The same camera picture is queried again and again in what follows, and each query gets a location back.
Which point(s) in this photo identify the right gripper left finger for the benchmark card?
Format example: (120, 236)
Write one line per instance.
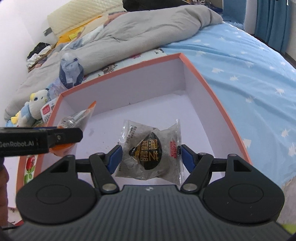
(103, 166)

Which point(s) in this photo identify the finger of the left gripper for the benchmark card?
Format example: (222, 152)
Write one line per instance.
(62, 136)

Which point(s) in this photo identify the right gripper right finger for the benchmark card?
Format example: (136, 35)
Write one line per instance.
(199, 167)

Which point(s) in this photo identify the orange snack packet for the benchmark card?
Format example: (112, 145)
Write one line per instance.
(78, 120)

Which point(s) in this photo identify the grey sesame snack packet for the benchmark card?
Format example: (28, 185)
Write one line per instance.
(151, 153)

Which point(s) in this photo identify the white shrimp snack bag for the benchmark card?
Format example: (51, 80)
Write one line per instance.
(47, 110)

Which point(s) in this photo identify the right hand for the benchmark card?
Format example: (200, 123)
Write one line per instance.
(4, 178)

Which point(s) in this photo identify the white blue plush toy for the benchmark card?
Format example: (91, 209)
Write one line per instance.
(31, 111)

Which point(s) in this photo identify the pink deep box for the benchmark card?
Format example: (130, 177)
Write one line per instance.
(155, 93)

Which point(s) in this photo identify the blue plastic tissue bag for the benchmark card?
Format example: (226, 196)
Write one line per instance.
(71, 74)

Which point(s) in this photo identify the clothes on nightstand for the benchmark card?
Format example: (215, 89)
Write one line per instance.
(40, 52)

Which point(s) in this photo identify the yellow pillow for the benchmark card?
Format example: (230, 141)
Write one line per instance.
(72, 34)

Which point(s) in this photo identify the fruit print bed sheet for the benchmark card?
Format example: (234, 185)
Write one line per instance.
(255, 85)

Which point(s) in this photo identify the cream padded headboard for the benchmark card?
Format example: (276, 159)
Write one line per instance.
(78, 12)

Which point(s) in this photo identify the grey blanket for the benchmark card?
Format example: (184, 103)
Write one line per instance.
(129, 34)

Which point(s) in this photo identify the black clothing pile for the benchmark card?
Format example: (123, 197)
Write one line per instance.
(147, 5)

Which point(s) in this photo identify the blue curtain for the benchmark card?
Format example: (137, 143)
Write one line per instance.
(273, 23)

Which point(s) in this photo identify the blue chair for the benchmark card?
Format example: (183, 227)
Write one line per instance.
(234, 11)

